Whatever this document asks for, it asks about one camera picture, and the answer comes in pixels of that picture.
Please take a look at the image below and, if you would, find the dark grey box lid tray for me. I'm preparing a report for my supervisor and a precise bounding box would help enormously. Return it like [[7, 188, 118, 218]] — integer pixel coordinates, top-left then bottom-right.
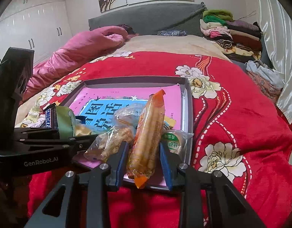
[[54, 77, 194, 192]]

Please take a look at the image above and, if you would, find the beige bed sheet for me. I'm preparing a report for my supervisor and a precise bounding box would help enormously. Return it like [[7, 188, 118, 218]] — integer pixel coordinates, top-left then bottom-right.
[[14, 34, 232, 127]]

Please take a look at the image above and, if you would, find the white satin curtain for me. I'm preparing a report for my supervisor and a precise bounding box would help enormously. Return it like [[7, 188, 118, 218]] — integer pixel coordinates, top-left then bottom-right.
[[254, 0, 292, 124]]

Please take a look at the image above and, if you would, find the pink duvet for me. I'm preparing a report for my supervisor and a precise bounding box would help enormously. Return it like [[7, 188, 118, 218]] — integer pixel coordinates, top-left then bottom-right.
[[19, 26, 129, 105]]

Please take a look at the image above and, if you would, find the pink floral cloth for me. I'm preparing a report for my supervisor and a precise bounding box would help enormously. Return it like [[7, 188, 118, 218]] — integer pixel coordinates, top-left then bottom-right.
[[247, 70, 283, 104]]

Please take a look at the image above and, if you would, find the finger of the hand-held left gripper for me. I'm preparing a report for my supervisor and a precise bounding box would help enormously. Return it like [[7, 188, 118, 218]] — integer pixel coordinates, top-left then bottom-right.
[[18, 134, 99, 153], [14, 127, 66, 140]]

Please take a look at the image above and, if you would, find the orange rice cracker packet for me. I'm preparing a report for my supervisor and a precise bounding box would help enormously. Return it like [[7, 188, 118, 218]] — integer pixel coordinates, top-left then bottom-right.
[[126, 89, 166, 190]]

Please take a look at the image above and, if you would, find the pink and blue book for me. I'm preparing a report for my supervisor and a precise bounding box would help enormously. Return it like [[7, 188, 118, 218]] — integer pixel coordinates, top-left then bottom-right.
[[68, 85, 184, 188]]

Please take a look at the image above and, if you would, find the white wardrobe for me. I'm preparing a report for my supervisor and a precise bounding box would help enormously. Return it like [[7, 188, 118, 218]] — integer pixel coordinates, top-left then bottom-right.
[[0, 0, 73, 69]]

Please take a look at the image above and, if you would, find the blue patterned pillow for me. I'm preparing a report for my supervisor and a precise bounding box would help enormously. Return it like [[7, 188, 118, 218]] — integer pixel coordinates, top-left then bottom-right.
[[157, 30, 188, 37]]

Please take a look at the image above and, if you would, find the yellow snack packet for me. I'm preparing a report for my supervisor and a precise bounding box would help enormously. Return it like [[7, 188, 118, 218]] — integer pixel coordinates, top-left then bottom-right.
[[163, 114, 177, 131]]

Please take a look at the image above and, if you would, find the grey headboard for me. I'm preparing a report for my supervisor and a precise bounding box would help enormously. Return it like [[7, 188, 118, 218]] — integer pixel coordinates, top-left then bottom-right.
[[88, 2, 207, 37]]

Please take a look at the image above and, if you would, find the brown chocolate bar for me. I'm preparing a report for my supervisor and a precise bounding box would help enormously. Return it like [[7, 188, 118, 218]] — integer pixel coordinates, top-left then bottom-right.
[[43, 104, 60, 131]]

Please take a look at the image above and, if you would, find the stack of folded clothes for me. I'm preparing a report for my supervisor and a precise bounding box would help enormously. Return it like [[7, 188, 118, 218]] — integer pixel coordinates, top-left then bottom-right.
[[199, 9, 263, 61]]

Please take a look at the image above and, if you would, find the dark maroon cloth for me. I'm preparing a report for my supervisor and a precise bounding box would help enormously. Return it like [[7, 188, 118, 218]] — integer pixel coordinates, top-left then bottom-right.
[[116, 24, 139, 40]]

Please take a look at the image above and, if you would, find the green cake packet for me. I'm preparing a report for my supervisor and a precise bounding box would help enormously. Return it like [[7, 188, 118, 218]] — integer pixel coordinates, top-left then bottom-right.
[[55, 106, 99, 137]]

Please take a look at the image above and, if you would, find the crumbly brown snack packet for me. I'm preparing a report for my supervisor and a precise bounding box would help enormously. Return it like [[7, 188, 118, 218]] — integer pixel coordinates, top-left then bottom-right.
[[84, 126, 134, 161]]

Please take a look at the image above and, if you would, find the round pastry packet green label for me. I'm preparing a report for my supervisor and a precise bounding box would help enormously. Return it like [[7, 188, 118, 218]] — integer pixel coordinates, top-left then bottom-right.
[[161, 129, 194, 162]]

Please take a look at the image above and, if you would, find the light blue cloth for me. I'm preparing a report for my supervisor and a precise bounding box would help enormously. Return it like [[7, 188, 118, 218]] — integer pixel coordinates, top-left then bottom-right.
[[246, 60, 285, 89]]

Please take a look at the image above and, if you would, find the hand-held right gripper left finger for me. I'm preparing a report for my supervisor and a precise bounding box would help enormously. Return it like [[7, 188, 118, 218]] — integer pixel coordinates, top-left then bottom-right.
[[25, 141, 130, 228]]

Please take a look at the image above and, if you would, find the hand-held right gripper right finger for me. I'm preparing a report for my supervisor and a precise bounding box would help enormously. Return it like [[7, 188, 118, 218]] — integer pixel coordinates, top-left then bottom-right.
[[160, 142, 267, 228]]

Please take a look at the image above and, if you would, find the red floral blanket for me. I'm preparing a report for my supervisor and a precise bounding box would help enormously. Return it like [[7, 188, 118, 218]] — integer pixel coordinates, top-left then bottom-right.
[[14, 51, 292, 228]]

